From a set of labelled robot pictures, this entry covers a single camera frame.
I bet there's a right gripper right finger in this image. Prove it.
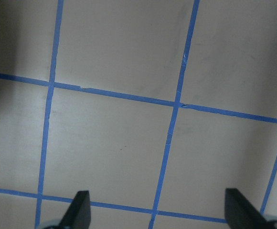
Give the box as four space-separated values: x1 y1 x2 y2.
224 188 275 229

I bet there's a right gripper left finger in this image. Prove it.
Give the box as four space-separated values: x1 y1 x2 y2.
59 190 91 229

